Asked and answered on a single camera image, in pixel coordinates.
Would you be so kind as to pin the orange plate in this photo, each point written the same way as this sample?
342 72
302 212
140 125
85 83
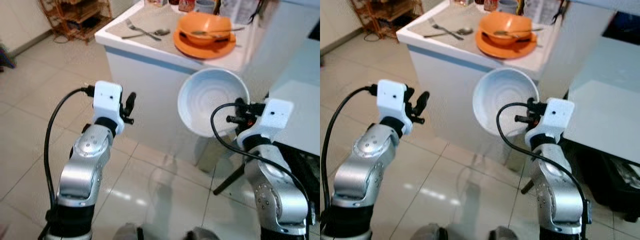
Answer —
505 51
205 51

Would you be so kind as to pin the grey robot foot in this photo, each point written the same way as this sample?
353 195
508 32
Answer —
427 233
127 233
202 235
504 234

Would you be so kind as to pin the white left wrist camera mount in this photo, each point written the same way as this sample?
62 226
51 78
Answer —
107 100
392 100

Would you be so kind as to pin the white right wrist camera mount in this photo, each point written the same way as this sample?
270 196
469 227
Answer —
275 115
557 114

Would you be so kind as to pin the silver metal spoon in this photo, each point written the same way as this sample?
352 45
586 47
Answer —
161 32
465 31

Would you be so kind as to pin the grey robot right foot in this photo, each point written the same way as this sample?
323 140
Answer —
504 234
202 235

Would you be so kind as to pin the white plastic bag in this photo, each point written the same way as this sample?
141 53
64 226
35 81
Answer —
237 10
542 10

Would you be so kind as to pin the white ceramic bowl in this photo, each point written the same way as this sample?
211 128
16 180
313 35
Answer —
210 100
500 97

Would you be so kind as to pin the white side table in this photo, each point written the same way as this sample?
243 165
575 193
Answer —
300 100
605 100

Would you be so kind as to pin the grey robot left foot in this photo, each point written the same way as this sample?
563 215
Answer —
427 233
127 233

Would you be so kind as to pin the grey mug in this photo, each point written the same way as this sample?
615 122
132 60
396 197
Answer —
205 6
508 6

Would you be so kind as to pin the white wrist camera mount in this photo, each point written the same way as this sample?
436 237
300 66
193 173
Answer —
392 100
107 100
275 115
557 114

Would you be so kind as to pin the white kitchen island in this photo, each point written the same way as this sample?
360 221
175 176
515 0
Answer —
445 85
150 90

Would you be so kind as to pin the wooden slatted shelf rack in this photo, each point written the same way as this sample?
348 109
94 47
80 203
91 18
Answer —
75 14
385 19

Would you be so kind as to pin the brass coloured spoon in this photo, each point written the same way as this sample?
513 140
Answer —
504 33
202 33

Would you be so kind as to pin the grey placemat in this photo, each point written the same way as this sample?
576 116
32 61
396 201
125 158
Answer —
150 16
450 15

